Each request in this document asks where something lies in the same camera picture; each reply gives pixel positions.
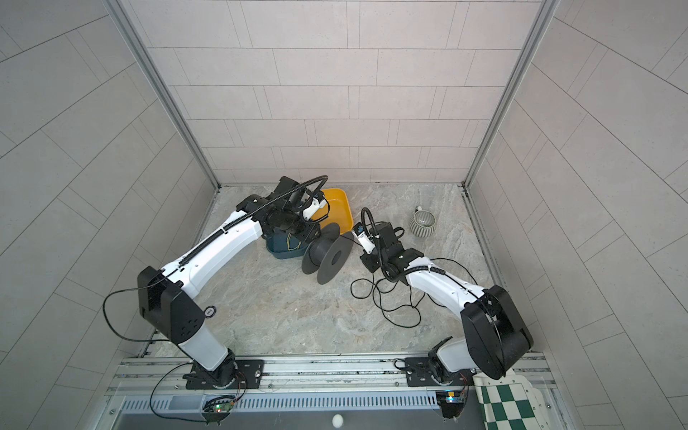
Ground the grey perforated cable spool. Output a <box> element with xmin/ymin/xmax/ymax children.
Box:
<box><xmin>302</xmin><ymin>223</ymin><xmax>355</xmax><ymax>285</ymax></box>

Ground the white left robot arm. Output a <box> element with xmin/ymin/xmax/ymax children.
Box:
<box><xmin>134</xmin><ymin>175</ymin><xmax>329</xmax><ymax>404</ymax></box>

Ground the green white checkered cloth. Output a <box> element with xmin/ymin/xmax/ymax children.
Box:
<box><xmin>473</xmin><ymin>371</ymin><xmax>553</xmax><ymax>430</ymax></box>

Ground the yellow plastic bin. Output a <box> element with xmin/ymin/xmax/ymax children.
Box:
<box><xmin>312</xmin><ymin>188</ymin><xmax>354</xmax><ymax>234</ymax></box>

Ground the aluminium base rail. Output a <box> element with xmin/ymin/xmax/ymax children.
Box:
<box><xmin>100</xmin><ymin>352</ymin><xmax>563</xmax><ymax>426</ymax></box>

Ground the teal plastic bin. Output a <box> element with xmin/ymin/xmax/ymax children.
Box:
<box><xmin>265</xmin><ymin>232</ymin><xmax>307</xmax><ymax>260</ymax></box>

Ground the black long cable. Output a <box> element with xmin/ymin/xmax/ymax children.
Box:
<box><xmin>338</xmin><ymin>230</ymin><xmax>479</xmax><ymax>330</ymax></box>

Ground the small white ball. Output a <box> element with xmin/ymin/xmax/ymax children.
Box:
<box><xmin>331</xmin><ymin>414</ymin><xmax>344</xmax><ymax>429</ymax></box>

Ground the aluminium corner profile right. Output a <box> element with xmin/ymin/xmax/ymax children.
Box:
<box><xmin>463</xmin><ymin>0</ymin><xmax>559</xmax><ymax>190</ymax></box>

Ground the striped ceramic mug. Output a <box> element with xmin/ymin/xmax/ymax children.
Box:
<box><xmin>410</xmin><ymin>206</ymin><xmax>436</xmax><ymax>238</ymax></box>

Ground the aluminium corner profile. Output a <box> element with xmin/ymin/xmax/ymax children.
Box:
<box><xmin>463</xmin><ymin>0</ymin><xmax>559</xmax><ymax>190</ymax></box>
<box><xmin>103</xmin><ymin>0</ymin><xmax>221</xmax><ymax>191</ymax></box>

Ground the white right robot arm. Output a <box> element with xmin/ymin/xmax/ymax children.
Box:
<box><xmin>353</xmin><ymin>207</ymin><xmax>533</xmax><ymax>384</ymax></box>

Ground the aluminium corner profile left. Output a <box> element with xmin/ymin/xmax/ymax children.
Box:
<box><xmin>103</xmin><ymin>0</ymin><xmax>221</xmax><ymax>191</ymax></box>

